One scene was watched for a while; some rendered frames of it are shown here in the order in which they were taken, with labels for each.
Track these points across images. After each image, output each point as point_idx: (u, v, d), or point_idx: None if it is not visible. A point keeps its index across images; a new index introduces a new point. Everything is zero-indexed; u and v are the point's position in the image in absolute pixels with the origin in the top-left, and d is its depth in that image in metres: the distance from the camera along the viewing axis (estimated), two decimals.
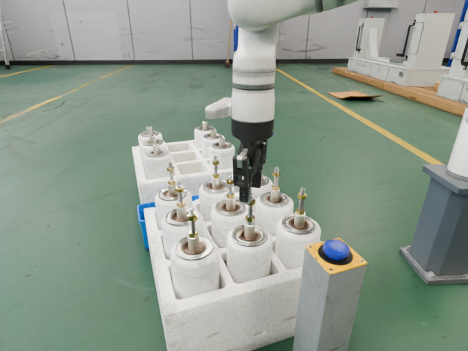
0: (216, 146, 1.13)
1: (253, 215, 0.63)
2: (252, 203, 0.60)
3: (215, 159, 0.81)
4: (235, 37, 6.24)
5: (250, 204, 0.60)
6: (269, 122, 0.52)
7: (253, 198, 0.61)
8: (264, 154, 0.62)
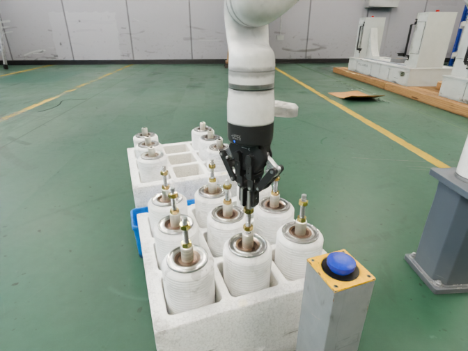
0: (214, 147, 1.09)
1: (244, 224, 0.59)
2: None
3: (212, 163, 0.77)
4: None
5: (253, 209, 0.57)
6: (228, 123, 0.49)
7: (244, 207, 0.57)
8: (259, 181, 0.51)
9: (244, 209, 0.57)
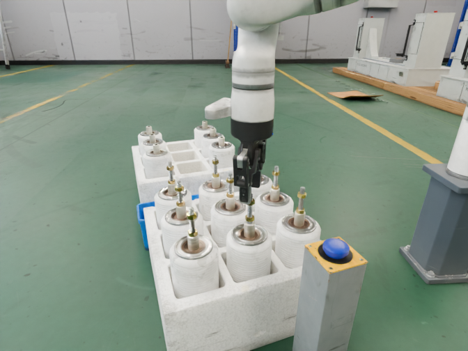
0: (216, 145, 1.13)
1: (249, 219, 0.62)
2: None
3: (215, 159, 0.81)
4: (235, 37, 6.24)
5: None
6: (269, 122, 0.52)
7: (251, 202, 0.60)
8: (264, 154, 0.62)
9: (253, 202, 0.60)
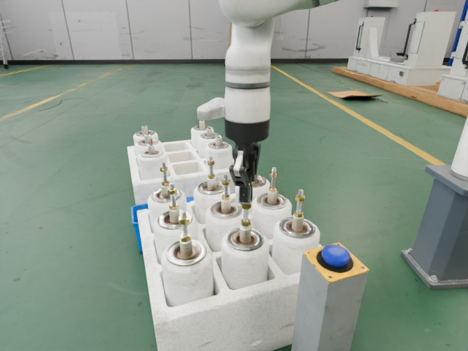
0: (213, 145, 1.10)
1: (249, 219, 0.60)
2: (246, 206, 0.57)
3: (211, 159, 0.78)
4: None
5: (244, 207, 0.58)
6: (264, 122, 0.49)
7: (249, 202, 0.59)
8: None
9: None
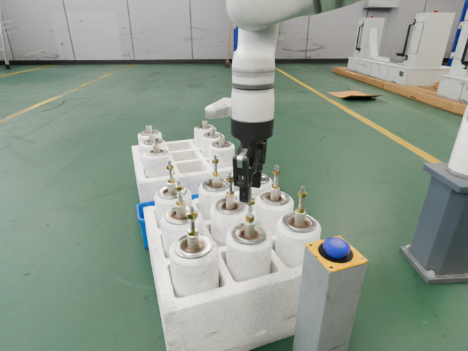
0: (216, 145, 1.13)
1: (246, 214, 0.63)
2: (254, 198, 0.61)
3: (215, 158, 0.80)
4: (235, 37, 6.24)
5: (254, 201, 0.61)
6: (269, 122, 0.52)
7: None
8: (264, 154, 0.62)
9: None
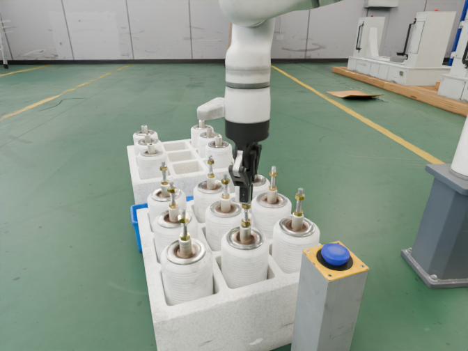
0: (212, 145, 1.10)
1: (244, 223, 0.59)
2: None
3: (210, 159, 0.78)
4: None
5: (244, 203, 0.59)
6: (264, 122, 0.49)
7: (245, 205, 0.57)
8: (257, 164, 0.58)
9: (248, 206, 0.58)
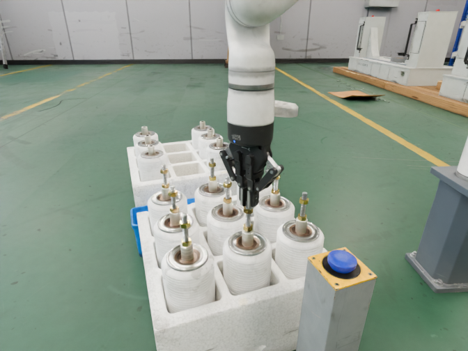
0: (214, 147, 1.09)
1: (246, 228, 0.58)
2: (244, 206, 0.57)
3: (212, 161, 0.76)
4: None
5: (246, 207, 0.58)
6: (228, 123, 0.49)
7: (247, 209, 0.56)
8: (259, 181, 0.51)
9: (250, 211, 0.56)
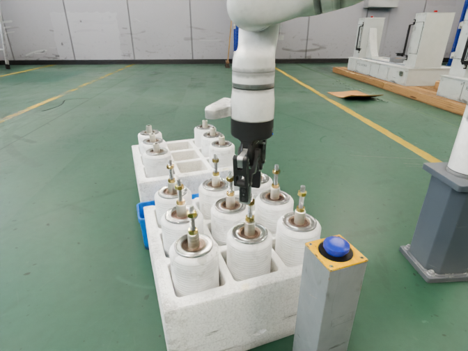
0: (216, 144, 1.13)
1: (254, 216, 0.63)
2: (249, 203, 0.60)
3: (215, 157, 0.81)
4: (235, 37, 6.24)
5: None
6: (269, 122, 0.52)
7: (254, 199, 0.61)
8: (264, 154, 0.62)
9: (253, 199, 0.62)
